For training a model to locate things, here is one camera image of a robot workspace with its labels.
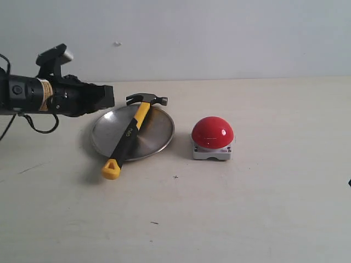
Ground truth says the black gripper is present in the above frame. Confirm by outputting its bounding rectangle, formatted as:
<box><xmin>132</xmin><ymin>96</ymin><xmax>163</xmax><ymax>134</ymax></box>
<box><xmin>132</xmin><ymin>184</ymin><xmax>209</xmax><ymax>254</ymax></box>
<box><xmin>46</xmin><ymin>75</ymin><xmax>115</xmax><ymax>117</ymax></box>

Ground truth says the yellow black claw hammer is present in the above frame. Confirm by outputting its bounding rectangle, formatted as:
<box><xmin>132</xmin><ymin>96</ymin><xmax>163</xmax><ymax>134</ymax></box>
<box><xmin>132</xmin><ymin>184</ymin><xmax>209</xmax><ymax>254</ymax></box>
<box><xmin>101</xmin><ymin>93</ymin><xmax>168</xmax><ymax>180</ymax></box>

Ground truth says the black silver Piper robot arm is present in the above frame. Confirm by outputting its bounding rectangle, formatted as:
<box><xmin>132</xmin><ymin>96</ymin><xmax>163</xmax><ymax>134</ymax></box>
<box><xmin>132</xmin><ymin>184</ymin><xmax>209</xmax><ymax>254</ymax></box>
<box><xmin>1</xmin><ymin>70</ymin><xmax>115</xmax><ymax>117</ymax></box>

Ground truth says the red dome push button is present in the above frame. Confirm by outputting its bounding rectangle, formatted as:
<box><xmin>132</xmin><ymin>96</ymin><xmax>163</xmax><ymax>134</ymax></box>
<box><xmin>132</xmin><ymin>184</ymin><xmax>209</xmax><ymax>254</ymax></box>
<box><xmin>191</xmin><ymin>116</ymin><xmax>235</xmax><ymax>161</ymax></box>

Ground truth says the round stainless steel plate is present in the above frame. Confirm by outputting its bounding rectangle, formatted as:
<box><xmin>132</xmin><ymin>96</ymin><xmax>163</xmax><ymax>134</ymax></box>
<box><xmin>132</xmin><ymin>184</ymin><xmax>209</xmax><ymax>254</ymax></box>
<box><xmin>90</xmin><ymin>105</ymin><xmax>175</xmax><ymax>161</ymax></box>

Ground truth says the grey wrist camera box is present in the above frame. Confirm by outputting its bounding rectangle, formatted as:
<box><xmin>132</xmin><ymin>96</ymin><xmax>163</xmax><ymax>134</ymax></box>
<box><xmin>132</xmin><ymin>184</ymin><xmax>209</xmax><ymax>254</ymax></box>
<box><xmin>36</xmin><ymin>43</ymin><xmax>73</xmax><ymax>79</ymax></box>

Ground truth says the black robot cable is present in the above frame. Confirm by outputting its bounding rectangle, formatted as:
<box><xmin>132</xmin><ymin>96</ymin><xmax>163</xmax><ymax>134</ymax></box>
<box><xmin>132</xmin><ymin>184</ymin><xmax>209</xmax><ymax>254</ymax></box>
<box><xmin>0</xmin><ymin>53</ymin><xmax>60</xmax><ymax>140</ymax></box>

